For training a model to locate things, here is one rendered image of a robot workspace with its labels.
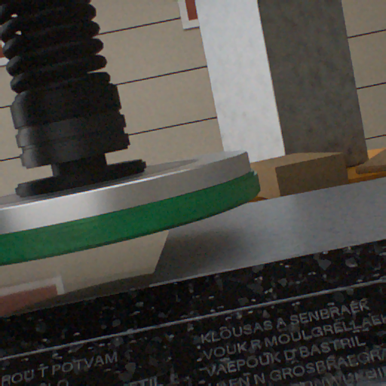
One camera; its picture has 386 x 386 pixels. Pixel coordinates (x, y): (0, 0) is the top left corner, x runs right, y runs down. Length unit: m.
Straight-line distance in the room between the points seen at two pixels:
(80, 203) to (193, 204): 0.06
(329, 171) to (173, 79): 5.66
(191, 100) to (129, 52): 0.76
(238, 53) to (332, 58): 0.17
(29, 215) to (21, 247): 0.02
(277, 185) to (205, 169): 0.57
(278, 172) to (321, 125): 0.30
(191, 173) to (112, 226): 0.05
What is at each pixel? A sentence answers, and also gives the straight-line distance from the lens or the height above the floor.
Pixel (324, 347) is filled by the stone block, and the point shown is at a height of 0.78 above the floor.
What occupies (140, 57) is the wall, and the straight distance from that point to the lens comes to 6.58.
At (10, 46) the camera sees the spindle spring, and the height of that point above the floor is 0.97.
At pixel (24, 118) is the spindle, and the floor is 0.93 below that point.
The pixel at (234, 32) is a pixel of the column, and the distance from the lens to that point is 1.21.
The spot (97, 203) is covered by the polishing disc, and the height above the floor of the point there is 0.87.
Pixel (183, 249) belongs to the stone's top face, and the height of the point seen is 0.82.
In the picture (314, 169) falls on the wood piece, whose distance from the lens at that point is 0.92.
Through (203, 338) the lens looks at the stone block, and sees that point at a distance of 0.34.
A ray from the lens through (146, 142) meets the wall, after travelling 6.54.
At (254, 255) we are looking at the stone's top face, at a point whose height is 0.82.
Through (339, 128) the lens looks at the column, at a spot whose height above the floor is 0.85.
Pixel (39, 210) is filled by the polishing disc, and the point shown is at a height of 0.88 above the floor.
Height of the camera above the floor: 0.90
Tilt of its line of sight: 5 degrees down
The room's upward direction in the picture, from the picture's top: 11 degrees counter-clockwise
